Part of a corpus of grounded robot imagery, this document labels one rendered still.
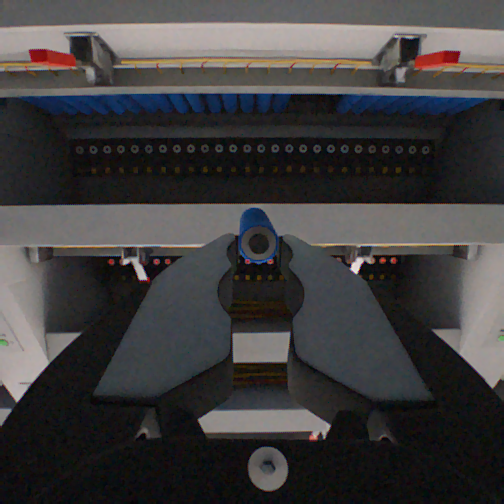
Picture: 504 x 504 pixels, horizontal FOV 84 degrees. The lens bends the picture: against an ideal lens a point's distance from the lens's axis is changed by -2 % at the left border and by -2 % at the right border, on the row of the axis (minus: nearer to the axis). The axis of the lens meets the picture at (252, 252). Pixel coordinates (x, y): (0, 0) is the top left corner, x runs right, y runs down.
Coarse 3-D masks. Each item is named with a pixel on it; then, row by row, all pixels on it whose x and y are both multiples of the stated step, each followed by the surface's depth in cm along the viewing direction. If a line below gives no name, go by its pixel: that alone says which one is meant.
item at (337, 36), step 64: (0, 0) 21; (64, 0) 21; (128, 0) 21; (192, 0) 21; (256, 0) 21; (320, 0) 21; (384, 0) 21; (448, 0) 21; (0, 128) 33; (128, 128) 41; (192, 128) 41; (256, 128) 41; (320, 128) 41; (384, 128) 41
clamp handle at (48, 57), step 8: (32, 56) 18; (40, 56) 18; (48, 56) 18; (56, 56) 19; (64, 56) 19; (72, 56) 20; (40, 64) 19; (48, 64) 19; (56, 64) 19; (64, 64) 19; (72, 64) 20; (80, 64) 22; (88, 64) 23; (88, 72) 24; (96, 72) 24; (88, 80) 24; (96, 80) 24
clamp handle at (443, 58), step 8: (424, 56) 20; (432, 56) 19; (440, 56) 18; (448, 56) 18; (456, 56) 18; (400, 64) 23; (408, 64) 22; (416, 64) 21; (424, 64) 20; (432, 64) 19; (440, 64) 18; (448, 64) 18; (456, 64) 18; (400, 72) 24; (400, 80) 24
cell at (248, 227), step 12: (252, 216) 15; (264, 216) 15; (240, 228) 14; (252, 228) 12; (264, 228) 12; (240, 240) 13; (252, 240) 12; (264, 240) 12; (276, 240) 13; (240, 252) 13; (252, 252) 13; (264, 252) 13; (276, 252) 13
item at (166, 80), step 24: (0, 72) 27; (24, 72) 27; (48, 72) 27; (72, 72) 27; (120, 72) 27; (144, 72) 27; (168, 72) 27; (192, 72) 27; (216, 72) 27; (240, 72) 27; (264, 72) 27; (288, 72) 27; (312, 72) 27; (336, 72) 27; (360, 72) 27; (432, 72) 27; (456, 72) 28; (480, 72) 27; (0, 96) 29; (24, 96) 29; (456, 96) 29; (480, 96) 29
